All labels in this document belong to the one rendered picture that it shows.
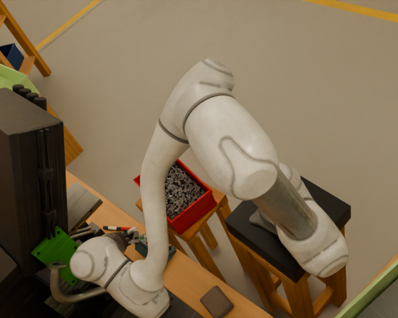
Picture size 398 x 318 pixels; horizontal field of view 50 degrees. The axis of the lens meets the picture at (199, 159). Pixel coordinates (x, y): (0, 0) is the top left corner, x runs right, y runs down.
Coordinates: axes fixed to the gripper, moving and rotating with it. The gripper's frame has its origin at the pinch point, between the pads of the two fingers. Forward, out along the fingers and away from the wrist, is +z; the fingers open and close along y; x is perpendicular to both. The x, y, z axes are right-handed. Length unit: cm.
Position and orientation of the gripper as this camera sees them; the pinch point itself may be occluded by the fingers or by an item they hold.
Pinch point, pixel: (132, 232)
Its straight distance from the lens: 156.5
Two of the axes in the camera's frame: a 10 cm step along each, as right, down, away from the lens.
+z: 1.7, -0.4, 9.8
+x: 0.6, 10.0, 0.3
